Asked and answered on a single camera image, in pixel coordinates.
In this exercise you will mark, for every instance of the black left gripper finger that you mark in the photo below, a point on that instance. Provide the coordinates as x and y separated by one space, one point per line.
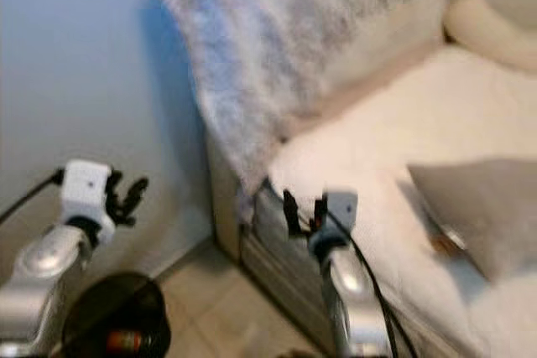
138 192
114 185

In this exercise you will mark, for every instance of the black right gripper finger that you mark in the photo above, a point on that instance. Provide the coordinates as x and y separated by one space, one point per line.
290 211
320 207

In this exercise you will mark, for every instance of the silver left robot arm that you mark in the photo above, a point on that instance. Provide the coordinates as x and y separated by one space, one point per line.
42 274

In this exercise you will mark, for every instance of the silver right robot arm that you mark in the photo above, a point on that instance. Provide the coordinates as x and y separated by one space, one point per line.
348 291

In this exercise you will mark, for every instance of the black round container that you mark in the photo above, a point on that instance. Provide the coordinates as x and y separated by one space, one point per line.
126 303

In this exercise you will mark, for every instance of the white quilted mattress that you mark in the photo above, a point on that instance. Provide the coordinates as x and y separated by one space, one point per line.
386 123

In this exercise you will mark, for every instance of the orange can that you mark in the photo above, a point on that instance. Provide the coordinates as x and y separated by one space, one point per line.
123 341

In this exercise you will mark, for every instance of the grey pillow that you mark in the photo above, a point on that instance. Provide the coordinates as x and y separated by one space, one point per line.
478 207

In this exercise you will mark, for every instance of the cream bolster pillow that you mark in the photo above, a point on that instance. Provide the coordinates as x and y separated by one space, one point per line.
495 35

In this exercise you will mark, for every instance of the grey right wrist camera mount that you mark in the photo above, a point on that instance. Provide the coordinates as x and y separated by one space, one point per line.
340 205

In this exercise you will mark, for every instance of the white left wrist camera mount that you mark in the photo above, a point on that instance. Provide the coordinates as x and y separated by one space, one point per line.
88 190

